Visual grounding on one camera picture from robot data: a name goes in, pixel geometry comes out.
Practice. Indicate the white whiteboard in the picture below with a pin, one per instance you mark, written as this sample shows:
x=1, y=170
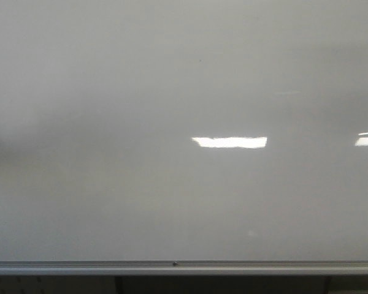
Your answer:
x=183, y=130

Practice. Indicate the grey aluminium marker tray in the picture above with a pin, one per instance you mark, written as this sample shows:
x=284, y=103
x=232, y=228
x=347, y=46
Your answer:
x=183, y=268

